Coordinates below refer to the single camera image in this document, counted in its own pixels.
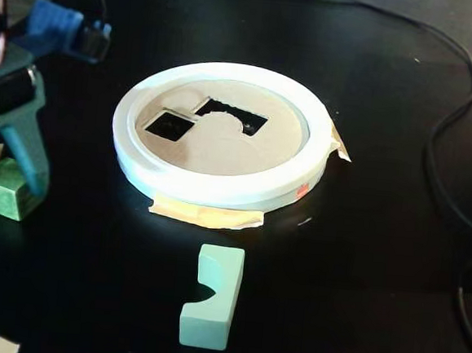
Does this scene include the teal gripper with servo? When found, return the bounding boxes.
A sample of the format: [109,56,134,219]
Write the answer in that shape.
[0,41,61,209]

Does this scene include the mint arch-shaped wooden block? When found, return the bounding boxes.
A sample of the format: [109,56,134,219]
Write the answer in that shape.
[177,241,247,353]

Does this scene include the long beige masking tape strip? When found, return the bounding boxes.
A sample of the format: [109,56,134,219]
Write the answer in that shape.
[147,192,267,233]

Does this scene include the white round sorter lid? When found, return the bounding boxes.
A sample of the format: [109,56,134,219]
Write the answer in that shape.
[106,52,339,217]

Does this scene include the brown cardboard cutout sheet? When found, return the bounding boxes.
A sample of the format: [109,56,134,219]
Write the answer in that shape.
[132,73,311,182]

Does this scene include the curled beige masking tape strip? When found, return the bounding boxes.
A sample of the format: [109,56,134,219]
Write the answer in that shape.
[325,121,356,165]

